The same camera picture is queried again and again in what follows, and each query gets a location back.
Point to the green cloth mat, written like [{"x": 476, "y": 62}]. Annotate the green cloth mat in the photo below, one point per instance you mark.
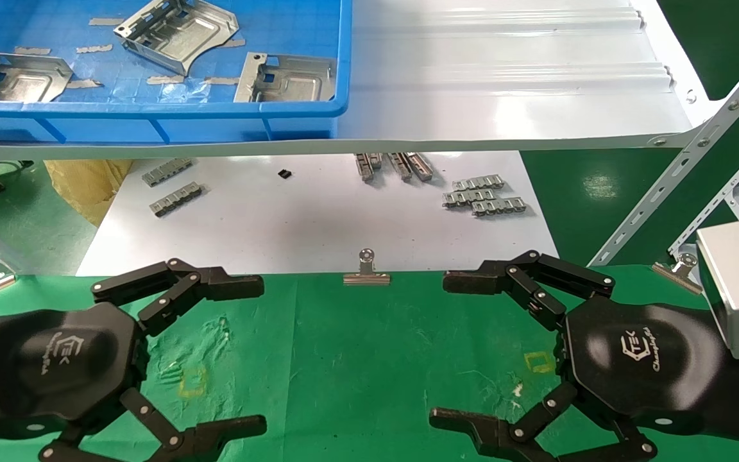
[{"x": 356, "y": 359}]

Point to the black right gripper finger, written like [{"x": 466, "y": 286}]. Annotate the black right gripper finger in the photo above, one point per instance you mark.
[
  {"x": 491, "y": 279},
  {"x": 485, "y": 433}
]

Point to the yellow plastic bag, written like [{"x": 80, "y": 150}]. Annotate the yellow plastic bag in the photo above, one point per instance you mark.
[{"x": 84, "y": 186}]

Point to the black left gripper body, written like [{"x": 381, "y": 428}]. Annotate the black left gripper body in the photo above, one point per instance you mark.
[{"x": 55, "y": 366}]

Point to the white perforated angle beam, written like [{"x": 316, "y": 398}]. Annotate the white perforated angle beam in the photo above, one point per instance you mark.
[
  {"x": 722, "y": 205},
  {"x": 684, "y": 167}
]

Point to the white ribbed shelf board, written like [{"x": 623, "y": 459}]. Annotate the white ribbed shelf board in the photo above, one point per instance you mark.
[{"x": 504, "y": 96}]

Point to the white flat board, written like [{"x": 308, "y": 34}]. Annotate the white flat board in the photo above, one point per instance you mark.
[{"x": 318, "y": 224}]

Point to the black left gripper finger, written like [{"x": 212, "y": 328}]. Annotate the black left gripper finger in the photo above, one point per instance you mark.
[
  {"x": 215, "y": 282},
  {"x": 215, "y": 436}
]

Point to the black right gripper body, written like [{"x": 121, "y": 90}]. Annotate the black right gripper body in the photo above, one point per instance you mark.
[{"x": 639, "y": 359}]

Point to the stamped sheet metal part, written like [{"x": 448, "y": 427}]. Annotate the stamped sheet metal part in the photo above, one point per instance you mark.
[
  {"x": 299, "y": 80},
  {"x": 193, "y": 35},
  {"x": 29, "y": 80}
]

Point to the metal rail pieces, centre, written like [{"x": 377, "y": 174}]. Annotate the metal rail pieces, centre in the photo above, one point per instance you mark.
[{"x": 421, "y": 167}]

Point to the blue plastic bin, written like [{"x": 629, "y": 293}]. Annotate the blue plastic bin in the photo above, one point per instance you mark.
[{"x": 151, "y": 119}]

